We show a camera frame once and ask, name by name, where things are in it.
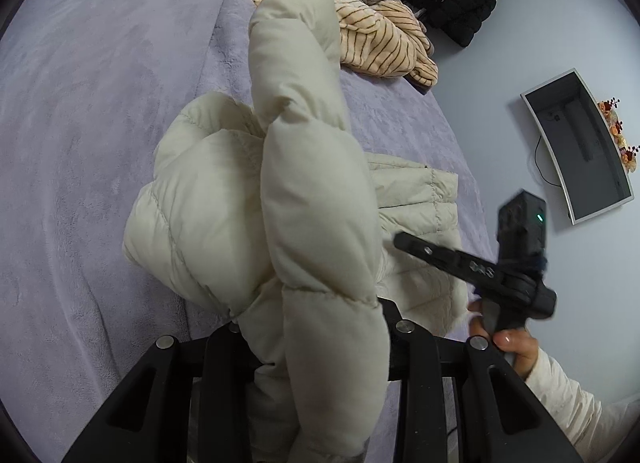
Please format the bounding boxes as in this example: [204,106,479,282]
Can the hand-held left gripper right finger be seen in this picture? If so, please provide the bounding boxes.
[375,295,583,463]

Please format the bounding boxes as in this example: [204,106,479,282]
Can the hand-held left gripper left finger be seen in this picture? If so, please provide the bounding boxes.
[60,320,262,463]

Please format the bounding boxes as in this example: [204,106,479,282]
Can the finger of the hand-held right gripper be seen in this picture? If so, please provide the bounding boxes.
[393,232,506,290]

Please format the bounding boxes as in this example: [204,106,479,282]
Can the cream puffer jacket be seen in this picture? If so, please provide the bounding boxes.
[122,0,468,463]

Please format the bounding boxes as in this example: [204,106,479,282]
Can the person's right hand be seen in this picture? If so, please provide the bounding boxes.
[467,295,539,381]

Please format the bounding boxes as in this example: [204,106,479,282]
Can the orange flower decoration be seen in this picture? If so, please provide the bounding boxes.
[597,98,640,174]

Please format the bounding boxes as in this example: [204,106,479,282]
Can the beige striped garment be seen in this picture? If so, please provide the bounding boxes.
[248,0,439,88]

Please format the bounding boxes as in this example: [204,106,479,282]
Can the purple blanket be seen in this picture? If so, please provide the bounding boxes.
[0,0,501,463]

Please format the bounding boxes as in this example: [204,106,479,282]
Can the black television cable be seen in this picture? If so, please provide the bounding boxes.
[532,135,563,188]

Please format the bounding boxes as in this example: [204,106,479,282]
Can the wall television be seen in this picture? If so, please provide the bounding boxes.
[520,68,633,226]

